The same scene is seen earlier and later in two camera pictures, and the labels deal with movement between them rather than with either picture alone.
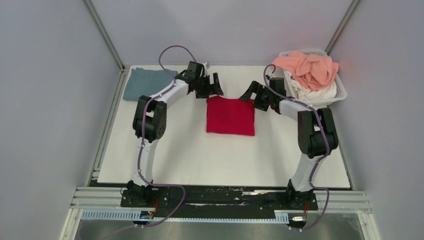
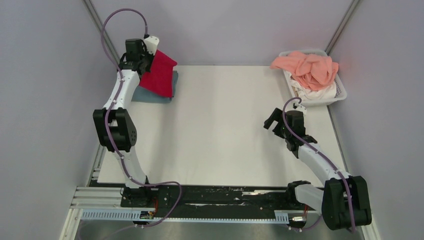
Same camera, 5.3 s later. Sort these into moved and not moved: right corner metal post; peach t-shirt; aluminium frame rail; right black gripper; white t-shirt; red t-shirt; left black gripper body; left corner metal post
Moved: right black gripper; left black gripper body; red t-shirt
Not moved: white t-shirt; left corner metal post; right corner metal post; aluminium frame rail; peach t-shirt
